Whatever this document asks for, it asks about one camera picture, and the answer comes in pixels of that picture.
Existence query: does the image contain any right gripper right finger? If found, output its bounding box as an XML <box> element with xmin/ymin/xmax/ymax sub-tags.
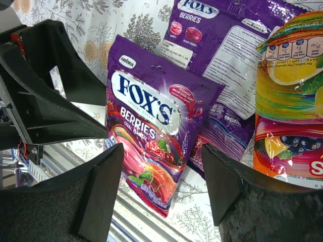
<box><xmin>201</xmin><ymin>144</ymin><xmax>322</xmax><ymax>241</ymax></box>

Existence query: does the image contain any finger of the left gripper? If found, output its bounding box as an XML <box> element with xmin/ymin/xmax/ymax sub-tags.
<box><xmin>20</xmin><ymin>20</ymin><xmax>105</xmax><ymax>106</ymax></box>
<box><xmin>1</xmin><ymin>44</ymin><xmax>107</xmax><ymax>145</ymax></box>

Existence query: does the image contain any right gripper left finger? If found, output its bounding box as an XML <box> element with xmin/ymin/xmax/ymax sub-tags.
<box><xmin>1</xmin><ymin>144</ymin><xmax>124</xmax><ymax>241</ymax></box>

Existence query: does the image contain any orange Fox's candy bag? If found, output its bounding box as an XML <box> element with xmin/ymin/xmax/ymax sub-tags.
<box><xmin>253</xmin><ymin>11</ymin><xmax>322</xmax><ymax>179</ymax></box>

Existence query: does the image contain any colourful snack packet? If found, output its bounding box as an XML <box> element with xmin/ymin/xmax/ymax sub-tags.
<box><xmin>105</xmin><ymin>35</ymin><xmax>224</xmax><ymax>217</ymax></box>

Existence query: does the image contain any floral table mat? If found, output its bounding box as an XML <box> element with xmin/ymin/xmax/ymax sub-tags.
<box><xmin>12</xmin><ymin>1</ymin><xmax>221</xmax><ymax>241</ymax></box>

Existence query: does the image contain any aluminium rail frame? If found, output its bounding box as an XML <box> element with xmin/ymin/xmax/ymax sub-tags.
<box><xmin>12</xmin><ymin>144</ymin><xmax>189</xmax><ymax>241</ymax></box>

